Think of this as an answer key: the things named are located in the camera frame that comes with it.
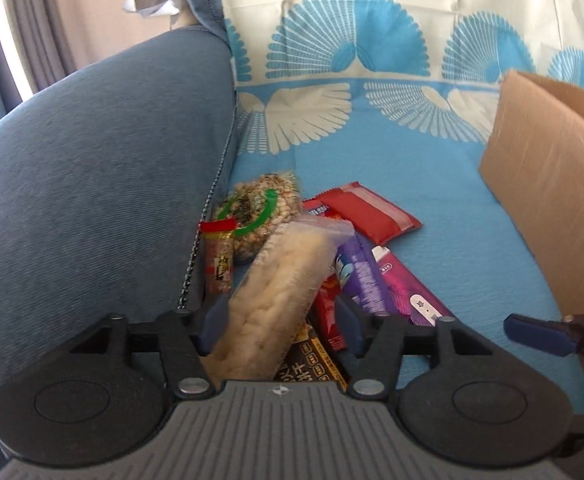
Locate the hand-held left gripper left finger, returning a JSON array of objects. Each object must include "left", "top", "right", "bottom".
[{"left": 67, "top": 294, "right": 233, "bottom": 401}]

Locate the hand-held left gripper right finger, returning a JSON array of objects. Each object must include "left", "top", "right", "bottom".
[{"left": 333, "top": 292, "right": 495, "bottom": 402}]

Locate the red snack packet orange figure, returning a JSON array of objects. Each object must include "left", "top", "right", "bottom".
[{"left": 317, "top": 277, "right": 349, "bottom": 352}]

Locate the clear rice cracker packet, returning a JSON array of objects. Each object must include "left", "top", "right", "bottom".
[{"left": 207, "top": 220, "right": 355, "bottom": 381}]

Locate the round grain cake packet green ring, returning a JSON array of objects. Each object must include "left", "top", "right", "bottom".
[{"left": 211, "top": 170, "right": 304, "bottom": 263}]

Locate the brown cardboard box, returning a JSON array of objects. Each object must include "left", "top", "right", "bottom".
[{"left": 479, "top": 69, "right": 584, "bottom": 401}]

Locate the black yellow snack packet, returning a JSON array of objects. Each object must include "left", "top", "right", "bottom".
[{"left": 272, "top": 322, "right": 349, "bottom": 393}]

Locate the purple snack packet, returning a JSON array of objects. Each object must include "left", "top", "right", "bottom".
[{"left": 304, "top": 199, "right": 390, "bottom": 318}]

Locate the small red yellow snack packet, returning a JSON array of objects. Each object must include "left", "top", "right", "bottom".
[{"left": 199, "top": 219, "right": 238, "bottom": 295}]

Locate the magenta snack packet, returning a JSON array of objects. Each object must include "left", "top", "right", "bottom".
[{"left": 372, "top": 245, "right": 455, "bottom": 328}]

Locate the plain red snack packet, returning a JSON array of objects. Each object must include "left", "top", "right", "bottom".
[{"left": 304, "top": 182, "right": 423, "bottom": 245}]

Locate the blue white fan-print blanket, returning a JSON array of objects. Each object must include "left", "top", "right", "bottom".
[{"left": 217, "top": 0, "right": 584, "bottom": 406}]

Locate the beige curtain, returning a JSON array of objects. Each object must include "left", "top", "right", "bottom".
[{"left": 0, "top": 0, "right": 93, "bottom": 96}]

